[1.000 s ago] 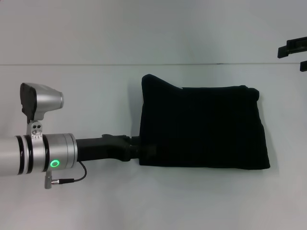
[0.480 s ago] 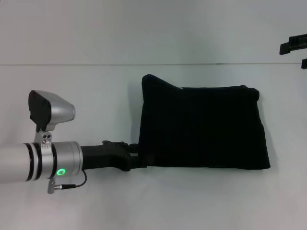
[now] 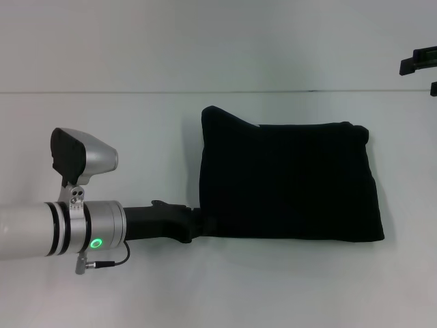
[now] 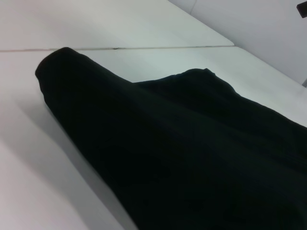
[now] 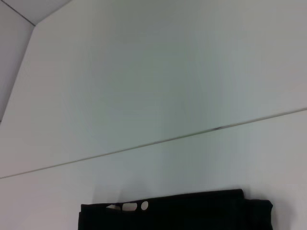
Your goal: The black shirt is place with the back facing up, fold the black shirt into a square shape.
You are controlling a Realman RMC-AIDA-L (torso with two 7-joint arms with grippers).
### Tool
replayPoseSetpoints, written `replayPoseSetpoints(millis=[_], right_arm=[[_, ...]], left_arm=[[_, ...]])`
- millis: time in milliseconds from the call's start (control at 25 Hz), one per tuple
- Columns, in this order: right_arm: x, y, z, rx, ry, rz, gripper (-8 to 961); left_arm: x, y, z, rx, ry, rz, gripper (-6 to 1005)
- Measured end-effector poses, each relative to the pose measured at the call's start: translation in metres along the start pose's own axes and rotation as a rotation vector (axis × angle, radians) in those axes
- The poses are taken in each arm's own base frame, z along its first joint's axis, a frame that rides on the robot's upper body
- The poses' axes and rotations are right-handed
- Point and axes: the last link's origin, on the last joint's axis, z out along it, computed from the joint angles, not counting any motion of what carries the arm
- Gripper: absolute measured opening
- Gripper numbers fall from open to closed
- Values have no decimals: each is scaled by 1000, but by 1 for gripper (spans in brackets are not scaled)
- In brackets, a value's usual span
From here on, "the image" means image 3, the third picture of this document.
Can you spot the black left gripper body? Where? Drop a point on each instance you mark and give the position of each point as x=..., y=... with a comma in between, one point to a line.
x=160, y=222

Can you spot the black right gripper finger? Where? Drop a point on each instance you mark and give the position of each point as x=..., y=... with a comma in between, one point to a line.
x=418, y=61
x=434, y=89

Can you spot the black shirt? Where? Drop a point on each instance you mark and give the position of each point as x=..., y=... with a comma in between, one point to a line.
x=290, y=181

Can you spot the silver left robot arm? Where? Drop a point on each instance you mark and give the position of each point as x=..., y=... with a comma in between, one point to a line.
x=51, y=229

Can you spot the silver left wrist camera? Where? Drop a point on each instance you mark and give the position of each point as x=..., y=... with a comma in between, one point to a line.
x=82, y=157

